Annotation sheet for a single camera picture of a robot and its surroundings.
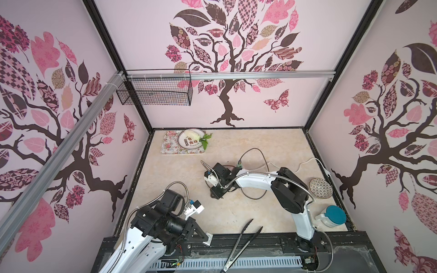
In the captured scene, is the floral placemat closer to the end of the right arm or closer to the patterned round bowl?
the end of the right arm

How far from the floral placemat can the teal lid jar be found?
740mm

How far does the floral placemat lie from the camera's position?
3.57 feet

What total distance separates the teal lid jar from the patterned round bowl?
10 cm

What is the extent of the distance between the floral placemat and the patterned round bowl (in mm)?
673

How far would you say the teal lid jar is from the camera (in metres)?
0.76

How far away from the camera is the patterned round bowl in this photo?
89 cm

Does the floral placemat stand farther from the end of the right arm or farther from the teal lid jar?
the teal lid jar
